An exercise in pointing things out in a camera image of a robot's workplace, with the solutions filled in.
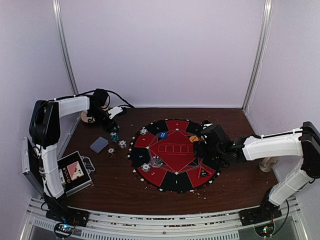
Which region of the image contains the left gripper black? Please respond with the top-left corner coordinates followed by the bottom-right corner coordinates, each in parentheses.
top-left (88, 107), bottom-right (119, 133)

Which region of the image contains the orange big blind button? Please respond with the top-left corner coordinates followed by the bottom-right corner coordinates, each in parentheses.
top-left (189, 135), bottom-right (199, 143)

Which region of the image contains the blue white poker chip stack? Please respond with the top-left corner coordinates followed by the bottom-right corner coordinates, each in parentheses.
top-left (118, 140), bottom-right (127, 149)

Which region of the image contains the black triangle all-in marker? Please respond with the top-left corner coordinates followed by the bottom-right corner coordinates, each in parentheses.
top-left (198, 167), bottom-right (212, 178)

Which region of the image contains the blue small blind button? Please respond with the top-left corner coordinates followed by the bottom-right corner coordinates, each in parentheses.
top-left (158, 132), bottom-right (168, 139)

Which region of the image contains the clear acrylic dealer button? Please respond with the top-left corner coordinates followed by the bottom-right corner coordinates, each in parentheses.
top-left (149, 155), bottom-right (163, 168)

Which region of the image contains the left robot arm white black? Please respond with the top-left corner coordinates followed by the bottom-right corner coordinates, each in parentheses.
top-left (29, 88), bottom-right (133, 224)

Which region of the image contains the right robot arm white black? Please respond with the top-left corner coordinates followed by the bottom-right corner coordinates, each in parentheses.
top-left (193, 120), bottom-right (320, 226)

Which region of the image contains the green poker chip stack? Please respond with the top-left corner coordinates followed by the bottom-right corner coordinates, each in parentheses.
top-left (109, 132), bottom-right (119, 143)

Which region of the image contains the blue playing card deck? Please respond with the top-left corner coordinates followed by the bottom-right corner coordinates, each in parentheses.
top-left (90, 136), bottom-right (109, 153)

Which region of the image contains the round wooden plate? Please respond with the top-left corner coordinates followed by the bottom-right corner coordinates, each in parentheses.
top-left (80, 100), bottom-right (109, 124)

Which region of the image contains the brown poker chip stack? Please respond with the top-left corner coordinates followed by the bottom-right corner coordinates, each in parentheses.
top-left (107, 147), bottom-right (116, 158)

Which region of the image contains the round red black poker mat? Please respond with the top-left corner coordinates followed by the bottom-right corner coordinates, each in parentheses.
top-left (127, 119), bottom-right (225, 193)

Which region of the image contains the aluminium poker case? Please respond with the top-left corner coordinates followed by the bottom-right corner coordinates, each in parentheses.
top-left (21, 137), bottom-right (93, 196)

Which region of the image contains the cream ceramic mug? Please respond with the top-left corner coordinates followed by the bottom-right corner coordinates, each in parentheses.
top-left (259, 157), bottom-right (279, 173)

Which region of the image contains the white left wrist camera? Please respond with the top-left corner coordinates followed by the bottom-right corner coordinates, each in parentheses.
top-left (107, 106), bottom-right (127, 120)

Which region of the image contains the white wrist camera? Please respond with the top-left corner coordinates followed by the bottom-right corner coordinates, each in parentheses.
top-left (107, 106), bottom-right (127, 120)
top-left (201, 119), bottom-right (213, 129)

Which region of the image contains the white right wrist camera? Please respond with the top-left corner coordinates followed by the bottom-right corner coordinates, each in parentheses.
top-left (201, 119), bottom-right (213, 129)

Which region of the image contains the front aluminium rail base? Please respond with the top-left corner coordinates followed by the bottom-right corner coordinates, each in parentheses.
top-left (19, 204), bottom-right (311, 240)

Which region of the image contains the right aluminium frame post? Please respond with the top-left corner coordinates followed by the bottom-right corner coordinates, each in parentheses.
top-left (241, 0), bottom-right (273, 113)

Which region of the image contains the aluminium frame post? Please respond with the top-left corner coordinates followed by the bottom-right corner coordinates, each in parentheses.
top-left (52, 0), bottom-right (79, 95)
top-left (241, 0), bottom-right (273, 113)

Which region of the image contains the left aluminium frame post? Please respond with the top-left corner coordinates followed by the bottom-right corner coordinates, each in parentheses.
top-left (52, 0), bottom-right (79, 95)

